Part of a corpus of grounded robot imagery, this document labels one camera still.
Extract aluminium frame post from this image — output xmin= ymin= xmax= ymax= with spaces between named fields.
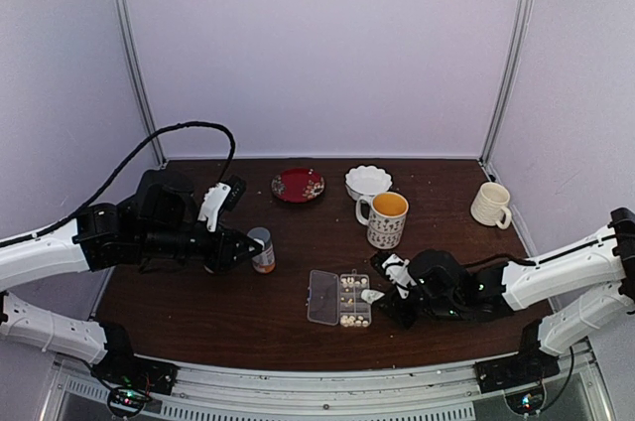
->
xmin=102 ymin=0 xmax=167 ymax=167
xmin=479 ymin=0 xmax=535 ymax=171

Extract front aluminium rail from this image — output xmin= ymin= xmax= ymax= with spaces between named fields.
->
xmin=35 ymin=341 xmax=617 ymax=420

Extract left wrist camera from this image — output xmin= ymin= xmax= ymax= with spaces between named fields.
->
xmin=197 ymin=175 xmax=247 ymax=232

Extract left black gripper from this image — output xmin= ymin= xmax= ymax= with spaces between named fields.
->
xmin=138 ymin=219 xmax=261 ymax=273

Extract cream pills in organizer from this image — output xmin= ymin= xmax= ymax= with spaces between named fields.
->
xmin=339 ymin=314 xmax=372 ymax=328

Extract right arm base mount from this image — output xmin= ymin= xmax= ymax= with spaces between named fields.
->
xmin=474 ymin=353 xmax=561 ymax=394

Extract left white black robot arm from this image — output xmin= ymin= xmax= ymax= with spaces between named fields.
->
xmin=1 ymin=170 xmax=263 ymax=385

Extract right aluminium frame post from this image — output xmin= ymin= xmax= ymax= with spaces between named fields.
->
xmin=479 ymin=0 xmax=535 ymax=171

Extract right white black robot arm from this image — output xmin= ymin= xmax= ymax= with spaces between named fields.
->
xmin=371 ymin=208 xmax=634 ymax=383

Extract cream ribbed mug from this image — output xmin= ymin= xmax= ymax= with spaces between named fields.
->
xmin=470 ymin=182 xmax=512 ymax=229

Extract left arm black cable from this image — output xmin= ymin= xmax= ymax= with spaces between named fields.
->
xmin=0 ymin=121 xmax=236 ymax=243

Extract red patterned plate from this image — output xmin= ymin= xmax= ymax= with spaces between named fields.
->
xmin=271 ymin=168 xmax=325 ymax=204

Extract small white bottle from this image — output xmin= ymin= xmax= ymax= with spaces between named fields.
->
xmin=360 ymin=289 xmax=385 ymax=305

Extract patterned mug yellow inside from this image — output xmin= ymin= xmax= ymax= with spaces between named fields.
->
xmin=355 ymin=192 xmax=410 ymax=249

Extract grey lid pill bottle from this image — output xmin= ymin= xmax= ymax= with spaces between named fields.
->
xmin=248 ymin=227 xmax=276 ymax=274

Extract white pills in organizer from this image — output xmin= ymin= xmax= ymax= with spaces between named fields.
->
xmin=340 ymin=277 xmax=368 ymax=291

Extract clear plastic pill organizer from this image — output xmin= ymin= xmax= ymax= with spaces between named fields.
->
xmin=307 ymin=270 xmax=372 ymax=327

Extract white scalloped bowl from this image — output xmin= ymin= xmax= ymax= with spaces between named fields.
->
xmin=345 ymin=165 xmax=393 ymax=201

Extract left aluminium frame post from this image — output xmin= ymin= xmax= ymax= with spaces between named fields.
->
xmin=102 ymin=0 xmax=167 ymax=167

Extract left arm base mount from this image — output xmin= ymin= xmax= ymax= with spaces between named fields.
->
xmin=91 ymin=357 xmax=179 ymax=395

